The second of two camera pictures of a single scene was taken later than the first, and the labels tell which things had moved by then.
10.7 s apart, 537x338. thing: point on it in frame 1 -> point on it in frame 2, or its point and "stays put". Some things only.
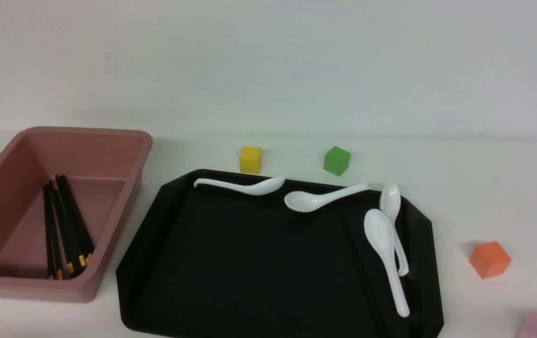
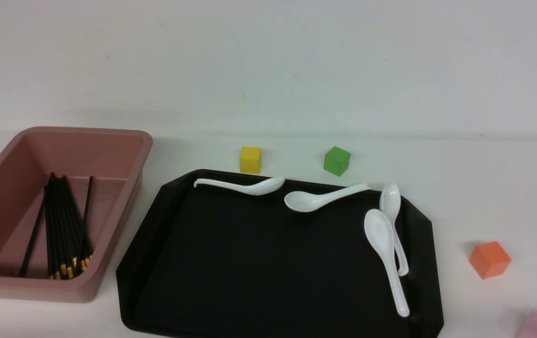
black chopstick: [360, 278] -> [39, 213]
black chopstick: [366, 280] -> [80, 245]
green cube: [337, 161] stays put
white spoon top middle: [304, 201] stays put
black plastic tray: [222, 254] stays put
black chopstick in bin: [49, 202] stays put
